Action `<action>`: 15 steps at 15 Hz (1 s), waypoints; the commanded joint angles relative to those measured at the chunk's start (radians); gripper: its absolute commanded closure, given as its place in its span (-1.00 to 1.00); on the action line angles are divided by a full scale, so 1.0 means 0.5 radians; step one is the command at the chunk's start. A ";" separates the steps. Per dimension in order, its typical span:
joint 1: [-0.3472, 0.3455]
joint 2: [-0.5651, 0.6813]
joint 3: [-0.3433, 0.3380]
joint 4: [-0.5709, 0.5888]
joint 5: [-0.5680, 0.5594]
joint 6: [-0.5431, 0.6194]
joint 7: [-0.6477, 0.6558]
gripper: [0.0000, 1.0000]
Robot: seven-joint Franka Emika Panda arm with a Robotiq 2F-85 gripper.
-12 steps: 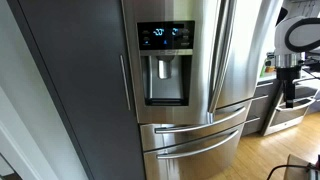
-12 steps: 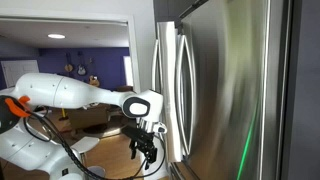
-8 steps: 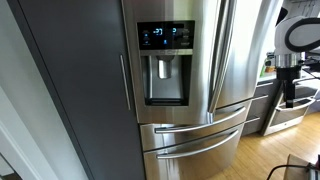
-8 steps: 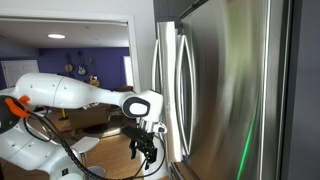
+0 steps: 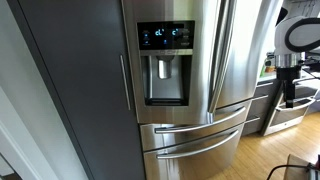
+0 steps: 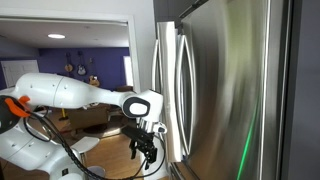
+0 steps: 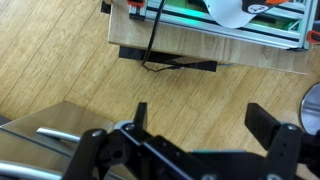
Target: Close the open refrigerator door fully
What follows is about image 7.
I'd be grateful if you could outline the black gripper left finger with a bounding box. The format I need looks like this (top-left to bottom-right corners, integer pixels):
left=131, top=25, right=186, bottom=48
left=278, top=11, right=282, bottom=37
left=63, top=102, right=214, bottom=180

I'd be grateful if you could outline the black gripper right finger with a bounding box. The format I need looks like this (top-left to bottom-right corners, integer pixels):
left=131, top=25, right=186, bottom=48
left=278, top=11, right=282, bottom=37
left=244, top=103, right=320, bottom=180

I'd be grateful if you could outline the chrome refrigerator door handle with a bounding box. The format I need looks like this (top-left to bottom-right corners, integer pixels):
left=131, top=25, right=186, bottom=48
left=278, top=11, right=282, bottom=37
left=36, top=127, right=80, bottom=143

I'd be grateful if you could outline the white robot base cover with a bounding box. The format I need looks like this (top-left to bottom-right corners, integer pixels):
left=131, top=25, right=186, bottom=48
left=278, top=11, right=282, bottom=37
left=202, top=0, right=291, bottom=29

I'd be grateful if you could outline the round metal base plate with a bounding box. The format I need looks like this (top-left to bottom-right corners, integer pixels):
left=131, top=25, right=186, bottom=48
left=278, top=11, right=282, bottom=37
left=300, top=83, right=320, bottom=135

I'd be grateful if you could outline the black floor bracket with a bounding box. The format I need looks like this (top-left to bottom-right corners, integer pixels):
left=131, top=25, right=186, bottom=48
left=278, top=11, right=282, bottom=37
left=119, top=46, right=218, bottom=72

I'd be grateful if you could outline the aluminium extrusion frame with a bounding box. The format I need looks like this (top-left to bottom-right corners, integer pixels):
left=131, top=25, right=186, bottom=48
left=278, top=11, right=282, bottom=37
left=127, top=0, right=320, bottom=51

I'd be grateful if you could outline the black cable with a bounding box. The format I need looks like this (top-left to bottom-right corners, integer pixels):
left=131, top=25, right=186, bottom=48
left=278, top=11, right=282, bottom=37
left=141, top=0, right=183, bottom=73

